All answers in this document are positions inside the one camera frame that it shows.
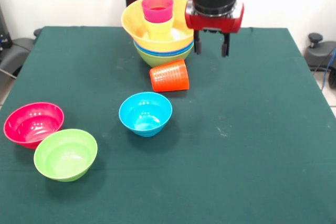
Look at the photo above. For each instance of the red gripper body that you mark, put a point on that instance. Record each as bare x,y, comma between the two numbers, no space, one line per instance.
212,23

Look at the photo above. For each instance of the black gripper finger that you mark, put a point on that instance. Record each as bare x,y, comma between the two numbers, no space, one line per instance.
225,45
197,43

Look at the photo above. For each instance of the large green bowl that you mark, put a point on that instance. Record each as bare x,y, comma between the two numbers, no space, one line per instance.
162,60

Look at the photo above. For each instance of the red cup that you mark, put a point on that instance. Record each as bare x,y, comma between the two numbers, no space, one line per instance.
169,77

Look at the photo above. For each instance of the purple cup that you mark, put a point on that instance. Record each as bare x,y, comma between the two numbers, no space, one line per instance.
157,12

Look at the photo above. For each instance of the large orange bowl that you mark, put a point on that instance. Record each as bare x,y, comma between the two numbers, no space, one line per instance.
134,22

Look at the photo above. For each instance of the small light blue bowl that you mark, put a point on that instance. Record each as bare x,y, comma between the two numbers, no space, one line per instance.
145,113

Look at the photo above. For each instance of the small green bowl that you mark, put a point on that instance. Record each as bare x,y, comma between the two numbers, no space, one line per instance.
65,155

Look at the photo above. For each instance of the small pink bowl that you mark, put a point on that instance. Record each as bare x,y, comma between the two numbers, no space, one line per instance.
29,119

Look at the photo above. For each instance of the dark green tablecloth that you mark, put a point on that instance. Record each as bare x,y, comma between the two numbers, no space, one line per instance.
168,203

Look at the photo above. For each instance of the dark grey pedestal foot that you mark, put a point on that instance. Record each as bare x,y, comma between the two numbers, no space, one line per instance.
319,53
15,51

